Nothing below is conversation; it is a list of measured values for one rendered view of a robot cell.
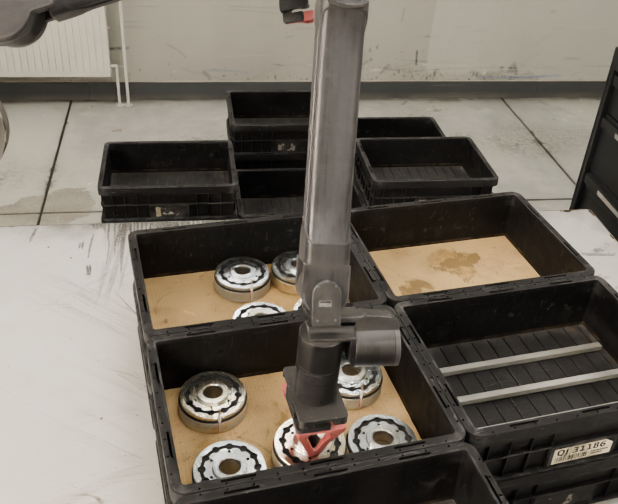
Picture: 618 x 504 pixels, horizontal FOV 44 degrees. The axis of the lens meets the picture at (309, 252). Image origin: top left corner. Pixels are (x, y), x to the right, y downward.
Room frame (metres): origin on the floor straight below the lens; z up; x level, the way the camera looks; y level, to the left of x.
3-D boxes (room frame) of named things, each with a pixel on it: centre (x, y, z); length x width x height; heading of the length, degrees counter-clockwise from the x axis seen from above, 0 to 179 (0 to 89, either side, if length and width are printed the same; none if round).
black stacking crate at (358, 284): (1.08, 0.10, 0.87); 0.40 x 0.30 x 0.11; 108
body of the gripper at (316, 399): (0.73, -0.02, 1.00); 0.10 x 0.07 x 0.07; 17
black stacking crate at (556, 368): (0.92, -0.38, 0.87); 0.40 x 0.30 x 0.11; 108
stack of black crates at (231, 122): (2.51, 0.12, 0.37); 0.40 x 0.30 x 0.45; 100
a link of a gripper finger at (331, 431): (0.72, -0.02, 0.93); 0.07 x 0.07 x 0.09; 16
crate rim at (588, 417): (0.92, -0.38, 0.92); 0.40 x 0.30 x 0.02; 108
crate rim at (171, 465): (0.79, 0.00, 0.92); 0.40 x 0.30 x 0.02; 108
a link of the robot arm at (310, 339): (0.73, -0.03, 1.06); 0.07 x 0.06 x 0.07; 100
